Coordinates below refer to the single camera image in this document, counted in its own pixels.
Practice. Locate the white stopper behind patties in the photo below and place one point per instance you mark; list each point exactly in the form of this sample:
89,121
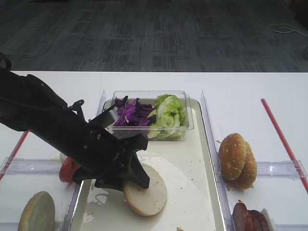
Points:
271,223

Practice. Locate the red straw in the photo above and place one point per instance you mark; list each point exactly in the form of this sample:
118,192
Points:
14,151
286,144

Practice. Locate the clear plastic salad container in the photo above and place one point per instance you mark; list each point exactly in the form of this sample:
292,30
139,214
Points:
145,97

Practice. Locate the upper right clear holder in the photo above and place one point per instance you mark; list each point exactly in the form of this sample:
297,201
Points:
282,169

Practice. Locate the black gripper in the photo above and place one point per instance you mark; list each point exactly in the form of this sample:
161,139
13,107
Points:
105,158

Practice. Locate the green lettuce leaves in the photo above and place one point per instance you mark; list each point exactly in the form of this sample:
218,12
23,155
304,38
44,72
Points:
169,113

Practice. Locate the brown meat patty slices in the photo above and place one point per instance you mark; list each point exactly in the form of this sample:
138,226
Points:
248,220

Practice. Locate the lower right clear holder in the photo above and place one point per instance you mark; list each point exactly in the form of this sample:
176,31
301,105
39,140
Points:
292,227

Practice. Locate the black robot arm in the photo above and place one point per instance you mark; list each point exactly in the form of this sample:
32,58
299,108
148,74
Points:
29,104

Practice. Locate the red tomato slices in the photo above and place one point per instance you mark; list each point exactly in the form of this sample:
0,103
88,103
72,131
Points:
68,168

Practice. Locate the upper left clear holder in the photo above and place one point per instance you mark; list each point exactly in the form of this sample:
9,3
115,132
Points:
30,166

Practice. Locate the clear holder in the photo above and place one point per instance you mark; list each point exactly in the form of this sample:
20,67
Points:
292,227
282,169
30,166

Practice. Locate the right red straw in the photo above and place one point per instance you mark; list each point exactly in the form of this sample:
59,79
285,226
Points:
286,144

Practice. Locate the left red straw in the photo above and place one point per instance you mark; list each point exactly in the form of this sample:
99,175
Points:
14,151

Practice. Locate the silver metal tray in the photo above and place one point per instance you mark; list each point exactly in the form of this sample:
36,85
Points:
182,194

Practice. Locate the purple cabbage leaves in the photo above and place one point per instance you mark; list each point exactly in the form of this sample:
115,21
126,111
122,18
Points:
134,114

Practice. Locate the front sesame bun top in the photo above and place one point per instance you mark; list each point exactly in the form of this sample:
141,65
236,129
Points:
232,155

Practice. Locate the right long clear rail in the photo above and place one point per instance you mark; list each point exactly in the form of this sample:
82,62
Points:
224,209

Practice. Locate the rear sesame bun top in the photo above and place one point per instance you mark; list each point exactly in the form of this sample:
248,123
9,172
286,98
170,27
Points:
249,172

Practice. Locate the sesame bun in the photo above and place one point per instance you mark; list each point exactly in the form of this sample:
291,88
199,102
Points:
232,155
249,172

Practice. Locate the white stopper behind tomato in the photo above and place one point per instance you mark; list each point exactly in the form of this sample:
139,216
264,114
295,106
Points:
59,158

